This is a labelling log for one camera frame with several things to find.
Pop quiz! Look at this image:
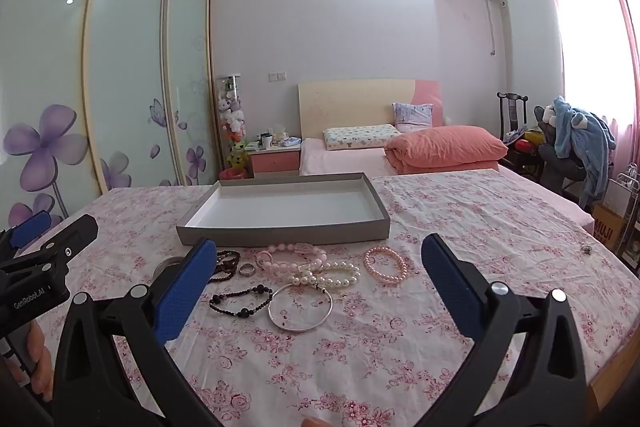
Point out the beige and pink headboard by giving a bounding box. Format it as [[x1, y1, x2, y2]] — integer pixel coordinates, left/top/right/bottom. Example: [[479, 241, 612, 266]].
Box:
[[298, 79, 445, 142]]

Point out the large pink bead bracelet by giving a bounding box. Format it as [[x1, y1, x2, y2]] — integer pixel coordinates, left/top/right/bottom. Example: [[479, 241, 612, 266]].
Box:
[[255, 243, 328, 276]]

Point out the person's left hand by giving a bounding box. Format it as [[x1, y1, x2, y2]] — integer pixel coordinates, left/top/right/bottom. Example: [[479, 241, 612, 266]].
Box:
[[9, 321, 54, 403]]

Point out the orange pink pillow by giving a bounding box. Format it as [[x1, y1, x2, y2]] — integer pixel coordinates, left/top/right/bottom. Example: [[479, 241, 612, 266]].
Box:
[[383, 125, 509, 176]]

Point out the plush toy display tube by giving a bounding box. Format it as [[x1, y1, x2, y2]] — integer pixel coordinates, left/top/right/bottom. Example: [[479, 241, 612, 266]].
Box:
[[215, 74, 247, 180]]

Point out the white wire rack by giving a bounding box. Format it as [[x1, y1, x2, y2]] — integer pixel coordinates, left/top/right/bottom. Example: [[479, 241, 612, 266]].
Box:
[[612, 161, 640, 269]]

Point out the wooden bed frame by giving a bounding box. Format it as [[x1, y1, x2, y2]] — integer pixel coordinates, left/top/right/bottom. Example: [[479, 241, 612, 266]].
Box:
[[584, 341, 628, 415]]

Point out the dark brown bead bracelet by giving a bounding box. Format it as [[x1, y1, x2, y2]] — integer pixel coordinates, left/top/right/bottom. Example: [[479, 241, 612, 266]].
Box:
[[207, 249, 242, 283]]

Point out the white and blue pillow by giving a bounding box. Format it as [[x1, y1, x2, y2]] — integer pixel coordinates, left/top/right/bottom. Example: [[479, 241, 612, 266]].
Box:
[[392, 102, 434, 128]]

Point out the pink curtain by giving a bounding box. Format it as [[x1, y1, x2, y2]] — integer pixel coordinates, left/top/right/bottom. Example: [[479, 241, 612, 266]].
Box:
[[536, 0, 640, 170]]

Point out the black bead bracelet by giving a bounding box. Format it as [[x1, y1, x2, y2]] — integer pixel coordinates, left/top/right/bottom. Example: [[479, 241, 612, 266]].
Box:
[[209, 286, 274, 319]]

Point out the dark wooden chair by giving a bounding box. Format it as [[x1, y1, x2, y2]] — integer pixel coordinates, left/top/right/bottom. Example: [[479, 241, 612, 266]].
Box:
[[496, 91, 538, 170]]

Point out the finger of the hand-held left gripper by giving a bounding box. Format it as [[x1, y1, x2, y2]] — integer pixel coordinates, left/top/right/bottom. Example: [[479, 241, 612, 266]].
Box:
[[0, 214, 100, 276], [0, 211, 54, 258]]

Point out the pink floral bed sheet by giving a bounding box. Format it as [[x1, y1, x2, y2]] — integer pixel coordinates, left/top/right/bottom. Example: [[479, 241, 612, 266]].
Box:
[[20, 174, 597, 427]]

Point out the blue fleece garment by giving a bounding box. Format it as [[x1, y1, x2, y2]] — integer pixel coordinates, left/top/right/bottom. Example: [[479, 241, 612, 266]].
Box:
[[549, 95, 617, 208]]

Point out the thin silver bangle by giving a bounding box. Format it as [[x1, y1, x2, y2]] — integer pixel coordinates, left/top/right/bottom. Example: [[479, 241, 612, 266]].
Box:
[[267, 282, 334, 333]]

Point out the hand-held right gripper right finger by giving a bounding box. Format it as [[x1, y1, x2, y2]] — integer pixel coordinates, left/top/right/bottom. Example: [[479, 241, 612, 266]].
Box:
[[415, 233, 588, 427]]

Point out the small pink pearl bracelet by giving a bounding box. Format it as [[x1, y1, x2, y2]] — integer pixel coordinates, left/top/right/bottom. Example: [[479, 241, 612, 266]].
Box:
[[364, 246, 407, 283]]

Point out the wide silver cuff bracelet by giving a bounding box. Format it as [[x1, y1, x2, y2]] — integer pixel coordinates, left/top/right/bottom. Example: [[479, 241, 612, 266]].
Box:
[[152, 258, 187, 281]]

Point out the cream patterned pillow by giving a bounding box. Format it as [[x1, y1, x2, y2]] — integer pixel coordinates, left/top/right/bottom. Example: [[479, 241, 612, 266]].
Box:
[[322, 124, 404, 152]]

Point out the floral sliding door wardrobe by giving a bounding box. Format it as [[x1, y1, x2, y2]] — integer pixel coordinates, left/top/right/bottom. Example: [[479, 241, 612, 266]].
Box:
[[0, 0, 222, 230]]

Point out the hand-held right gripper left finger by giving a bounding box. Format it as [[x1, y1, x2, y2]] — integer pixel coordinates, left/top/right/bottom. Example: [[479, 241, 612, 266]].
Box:
[[52, 237, 219, 427]]

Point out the pink nightstand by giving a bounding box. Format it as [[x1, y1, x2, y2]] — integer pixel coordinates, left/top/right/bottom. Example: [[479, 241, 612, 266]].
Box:
[[248, 142, 304, 179]]

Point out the plain pink bed sheet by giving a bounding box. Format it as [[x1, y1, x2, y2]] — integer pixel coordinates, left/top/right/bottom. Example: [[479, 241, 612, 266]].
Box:
[[299, 137, 596, 234]]

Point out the grey cardboard tray box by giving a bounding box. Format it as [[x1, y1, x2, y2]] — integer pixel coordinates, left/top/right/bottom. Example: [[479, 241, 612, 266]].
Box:
[[176, 172, 391, 247]]

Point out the white pearl bracelet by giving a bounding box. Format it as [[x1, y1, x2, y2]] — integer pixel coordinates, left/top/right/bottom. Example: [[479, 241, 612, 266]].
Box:
[[292, 261, 361, 292]]

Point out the air conditioner pipe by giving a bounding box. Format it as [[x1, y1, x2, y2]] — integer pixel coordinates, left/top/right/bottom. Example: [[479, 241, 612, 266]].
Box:
[[486, 0, 507, 57]]

